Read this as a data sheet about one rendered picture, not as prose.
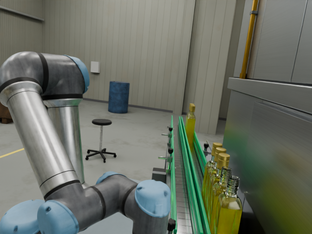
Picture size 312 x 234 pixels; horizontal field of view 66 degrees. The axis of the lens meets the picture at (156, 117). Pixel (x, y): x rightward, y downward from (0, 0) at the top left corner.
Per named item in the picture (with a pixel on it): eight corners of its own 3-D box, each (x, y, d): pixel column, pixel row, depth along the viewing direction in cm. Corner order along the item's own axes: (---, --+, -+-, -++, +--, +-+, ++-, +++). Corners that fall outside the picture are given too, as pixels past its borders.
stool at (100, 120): (119, 153, 389) (121, 119, 378) (111, 164, 345) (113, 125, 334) (91, 149, 394) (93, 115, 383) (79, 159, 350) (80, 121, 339)
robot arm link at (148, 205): (150, 173, 56) (180, 187, 51) (146, 216, 58) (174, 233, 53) (125, 183, 50) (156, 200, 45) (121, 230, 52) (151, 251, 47)
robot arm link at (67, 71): (40, 237, 72) (22, 55, 69) (83, 217, 84) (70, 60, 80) (60, 252, 64) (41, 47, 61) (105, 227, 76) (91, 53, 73)
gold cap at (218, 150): (225, 163, 79) (228, 151, 78) (215, 162, 79) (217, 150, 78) (223, 159, 82) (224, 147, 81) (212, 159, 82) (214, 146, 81)
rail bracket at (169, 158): (170, 174, 123) (173, 150, 120) (156, 173, 123) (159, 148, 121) (170, 171, 127) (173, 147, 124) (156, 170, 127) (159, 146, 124)
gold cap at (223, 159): (229, 171, 73) (231, 157, 72) (217, 169, 73) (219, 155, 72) (226, 166, 76) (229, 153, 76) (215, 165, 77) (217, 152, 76)
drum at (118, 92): (104, 111, 721) (105, 80, 703) (113, 108, 780) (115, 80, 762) (122, 114, 705) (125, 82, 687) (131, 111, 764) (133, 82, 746)
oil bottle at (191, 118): (192, 143, 180) (197, 106, 175) (185, 142, 180) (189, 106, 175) (191, 141, 186) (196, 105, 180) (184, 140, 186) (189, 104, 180)
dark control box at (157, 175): (165, 188, 134) (166, 174, 133) (150, 186, 135) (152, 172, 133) (165, 181, 142) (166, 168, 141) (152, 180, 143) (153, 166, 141)
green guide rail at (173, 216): (174, 254, 69) (177, 229, 67) (170, 253, 69) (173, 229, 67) (171, 123, 240) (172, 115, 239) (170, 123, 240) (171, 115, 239)
